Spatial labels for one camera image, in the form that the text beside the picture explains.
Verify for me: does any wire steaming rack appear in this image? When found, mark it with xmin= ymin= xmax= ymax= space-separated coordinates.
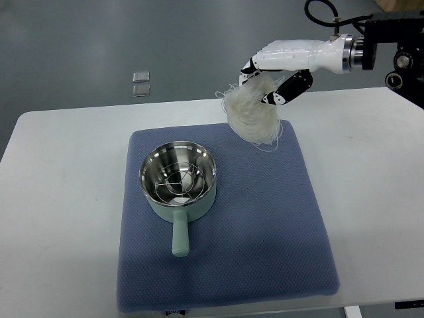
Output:
xmin=154 ymin=162 xmax=205 ymax=205

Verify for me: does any upper metal floor plate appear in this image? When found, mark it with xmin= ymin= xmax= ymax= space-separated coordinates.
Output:
xmin=132 ymin=71 xmax=150 ymax=83

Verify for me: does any white vermicelli noodle bundle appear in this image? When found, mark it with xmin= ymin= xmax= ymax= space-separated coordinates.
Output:
xmin=215 ymin=74 xmax=284 ymax=152

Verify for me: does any mint green steel pot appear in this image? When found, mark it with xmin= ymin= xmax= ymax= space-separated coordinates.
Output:
xmin=139 ymin=141 xmax=217 ymax=257

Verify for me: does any brown cardboard box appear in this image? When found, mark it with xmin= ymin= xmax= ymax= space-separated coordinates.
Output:
xmin=375 ymin=0 xmax=424 ymax=12

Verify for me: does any blue quilted mat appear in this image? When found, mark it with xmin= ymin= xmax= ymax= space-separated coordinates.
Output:
xmin=117 ymin=121 xmax=340 ymax=313

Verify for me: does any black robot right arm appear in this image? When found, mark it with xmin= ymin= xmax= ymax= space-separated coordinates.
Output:
xmin=352 ymin=9 xmax=423 ymax=108

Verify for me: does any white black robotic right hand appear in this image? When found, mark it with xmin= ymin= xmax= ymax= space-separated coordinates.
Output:
xmin=239 ymin=34 xmax=356 ymax=105

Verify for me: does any black cable loop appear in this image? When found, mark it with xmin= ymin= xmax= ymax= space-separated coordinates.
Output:
xmin=304 ymin=0 xmax=374 ymax=36

